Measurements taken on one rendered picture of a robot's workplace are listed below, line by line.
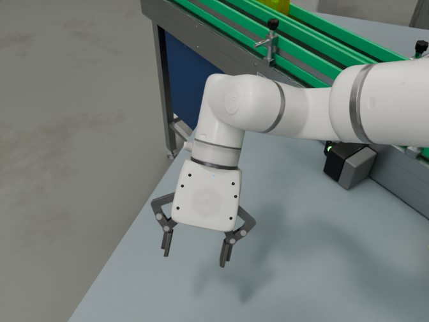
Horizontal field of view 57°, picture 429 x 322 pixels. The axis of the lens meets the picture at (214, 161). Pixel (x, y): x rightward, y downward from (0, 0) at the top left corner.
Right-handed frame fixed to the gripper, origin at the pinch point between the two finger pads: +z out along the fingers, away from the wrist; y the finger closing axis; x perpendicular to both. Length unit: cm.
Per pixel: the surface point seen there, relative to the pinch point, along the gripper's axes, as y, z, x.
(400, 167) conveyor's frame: 43, -19, 26
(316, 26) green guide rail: 24, -52, 58
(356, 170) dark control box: 33.7, -16.1, 27.3
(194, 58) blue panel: -10, -39, 91
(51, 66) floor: -113, -28, 224
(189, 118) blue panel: -8, -16, 113
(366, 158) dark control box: 35.6, -19.2, 28.4
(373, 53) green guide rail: 37, -46, 45
